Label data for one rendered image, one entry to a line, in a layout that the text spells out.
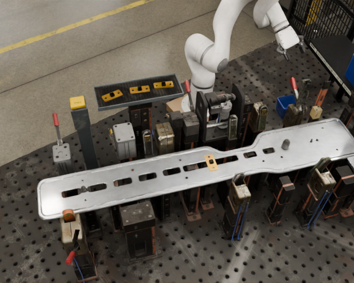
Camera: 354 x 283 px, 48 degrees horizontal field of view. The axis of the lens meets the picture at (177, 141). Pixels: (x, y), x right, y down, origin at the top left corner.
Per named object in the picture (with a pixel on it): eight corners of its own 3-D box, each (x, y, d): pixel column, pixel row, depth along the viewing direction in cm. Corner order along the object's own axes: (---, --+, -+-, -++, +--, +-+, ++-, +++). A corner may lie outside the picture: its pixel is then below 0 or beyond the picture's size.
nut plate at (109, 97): (105, 102, 167) (104, 100, 166) (101, 96, 169) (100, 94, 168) (123, 95, 170) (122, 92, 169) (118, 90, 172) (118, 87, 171)
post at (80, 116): (86, 174, 199) (69, 112, 165) (84, 162, 203) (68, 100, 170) (101, 171, 200) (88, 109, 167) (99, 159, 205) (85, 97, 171)
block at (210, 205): (203, 210, 187) (208, 175, 165) (195, 188, 195) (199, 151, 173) (214, 208, 188) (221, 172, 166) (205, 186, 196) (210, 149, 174)
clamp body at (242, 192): (225, 244, 177) (236, 203, 150) (216, 220, 184) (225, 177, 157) (244, 239, 178) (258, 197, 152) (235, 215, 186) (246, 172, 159)
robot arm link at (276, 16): (272, 26, 208) (289, 18, 207) (261, 4, 207) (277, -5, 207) (269, 30, 216) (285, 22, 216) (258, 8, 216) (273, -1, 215)
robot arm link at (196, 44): (202, 92, 199) (208, 55, 181) (177, 72, 207) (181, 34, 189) (219, 82, 205) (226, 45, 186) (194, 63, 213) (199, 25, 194)
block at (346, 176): (322, 220, 185) (343, 187, 164) (311, 200, 192) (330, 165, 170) (341, 216, 187) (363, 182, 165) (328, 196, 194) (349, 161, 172)
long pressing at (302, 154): (39, 228, 148) (38, 227, 146) (36, 179, 161) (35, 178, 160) (365, 154, 174) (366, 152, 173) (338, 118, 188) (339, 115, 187)
